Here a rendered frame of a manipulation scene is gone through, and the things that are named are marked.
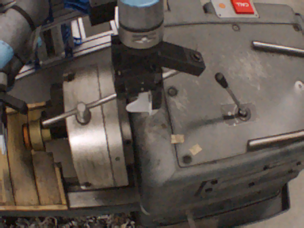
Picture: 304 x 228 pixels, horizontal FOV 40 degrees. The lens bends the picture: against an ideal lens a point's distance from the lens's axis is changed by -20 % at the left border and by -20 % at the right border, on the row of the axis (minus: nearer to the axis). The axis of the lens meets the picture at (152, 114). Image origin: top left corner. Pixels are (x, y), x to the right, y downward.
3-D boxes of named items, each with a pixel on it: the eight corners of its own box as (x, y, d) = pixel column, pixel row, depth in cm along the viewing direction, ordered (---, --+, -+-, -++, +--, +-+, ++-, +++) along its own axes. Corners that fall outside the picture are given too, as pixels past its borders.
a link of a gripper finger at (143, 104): (125, 116, 97) (123, 85, 89) (157, 111, 97) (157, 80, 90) (128, 129, 95) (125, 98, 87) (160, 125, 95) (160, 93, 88)
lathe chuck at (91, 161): (98, 82, 143) (95, 47, 112) (115, 189, 136) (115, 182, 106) (69, 87, 142) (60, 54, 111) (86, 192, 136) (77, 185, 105)
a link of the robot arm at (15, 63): (26, 73, 147) (20, 58, 137) (7, 98, 143) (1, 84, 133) (13, 63, 148) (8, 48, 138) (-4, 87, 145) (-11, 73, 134)
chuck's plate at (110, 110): (109, 80, 143) (109, 44, 112) (127, 188, 137) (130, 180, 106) (98, 82, 143) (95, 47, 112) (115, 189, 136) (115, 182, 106)
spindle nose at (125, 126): (123, 91, 137) (124, 69, 117) (135, 167, 133) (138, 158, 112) (112, 93, 137) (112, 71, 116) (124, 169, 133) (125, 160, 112)
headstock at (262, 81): (279, 54, 160) (301, 2, 124) (308, 173, 143) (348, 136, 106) (117, 70, 154) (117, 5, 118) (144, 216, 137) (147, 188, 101)
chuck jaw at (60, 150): (82, 136, 120) (89, 180, 115) (84, 144, 124) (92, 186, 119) (44, 140, 119) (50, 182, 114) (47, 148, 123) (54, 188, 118)
